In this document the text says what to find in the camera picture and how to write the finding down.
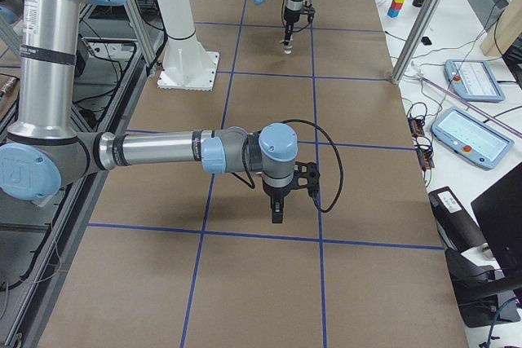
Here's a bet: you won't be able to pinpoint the teach pendant tablet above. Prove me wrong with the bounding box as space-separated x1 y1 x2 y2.
431 107 514 170
445 59 506 103

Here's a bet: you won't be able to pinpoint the far teach pendant tablet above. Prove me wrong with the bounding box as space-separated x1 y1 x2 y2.
445 59 506 103

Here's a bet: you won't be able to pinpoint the black monitor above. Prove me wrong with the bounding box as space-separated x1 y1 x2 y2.
471 164 522 273

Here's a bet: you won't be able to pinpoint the white pedestal column base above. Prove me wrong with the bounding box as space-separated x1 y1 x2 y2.
157 0 219 91

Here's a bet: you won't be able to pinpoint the near teach pendant tablet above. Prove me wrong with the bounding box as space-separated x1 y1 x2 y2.
431 107 514 170

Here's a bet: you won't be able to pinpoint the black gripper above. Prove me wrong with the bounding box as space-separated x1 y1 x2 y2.
262 176 298 224
283 8 301 45

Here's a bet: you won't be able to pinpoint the aluminium frame post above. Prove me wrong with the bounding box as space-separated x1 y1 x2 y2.
390 0 440 85

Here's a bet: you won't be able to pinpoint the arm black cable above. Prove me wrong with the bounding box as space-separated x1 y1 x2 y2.
281 119 344 214

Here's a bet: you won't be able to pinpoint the yellow red blue blocks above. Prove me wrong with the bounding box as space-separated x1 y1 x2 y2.
387 0 405 18

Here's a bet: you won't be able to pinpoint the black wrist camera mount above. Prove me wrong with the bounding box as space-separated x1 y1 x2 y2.
301 2 316 24
292 161 321 199

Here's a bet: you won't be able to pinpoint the small black box sensor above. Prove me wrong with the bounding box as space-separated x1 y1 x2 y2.
421 36 431 46

